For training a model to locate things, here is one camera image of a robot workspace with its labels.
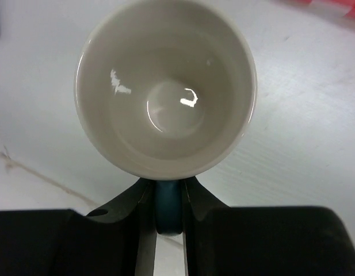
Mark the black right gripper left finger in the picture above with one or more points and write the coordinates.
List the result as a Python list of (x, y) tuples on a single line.
[(118, 238)]

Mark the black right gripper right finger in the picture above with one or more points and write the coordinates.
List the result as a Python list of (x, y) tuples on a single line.
[(282, 240)]

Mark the blue white ceramic mug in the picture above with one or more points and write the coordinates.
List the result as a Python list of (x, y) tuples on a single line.
[(164, 90)]

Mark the red white checkered cloth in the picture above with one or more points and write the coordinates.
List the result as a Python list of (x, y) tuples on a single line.
[(342, 8)]

